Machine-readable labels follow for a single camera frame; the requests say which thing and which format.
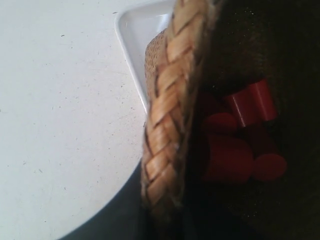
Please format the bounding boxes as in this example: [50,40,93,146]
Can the white plastic tray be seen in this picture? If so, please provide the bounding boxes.
[114,0,175,112]

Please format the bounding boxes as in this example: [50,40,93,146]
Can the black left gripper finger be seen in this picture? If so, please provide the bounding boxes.
[62,164,145,240]

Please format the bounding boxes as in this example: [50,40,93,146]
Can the red cylinder small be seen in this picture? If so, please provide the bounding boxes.
[243,124,287,182]

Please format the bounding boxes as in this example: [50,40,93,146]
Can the brown woven basket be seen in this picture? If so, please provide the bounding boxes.
[141,0,320,240]

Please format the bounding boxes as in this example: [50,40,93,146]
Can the red objects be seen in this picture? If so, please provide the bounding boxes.
[201,134,254,185]

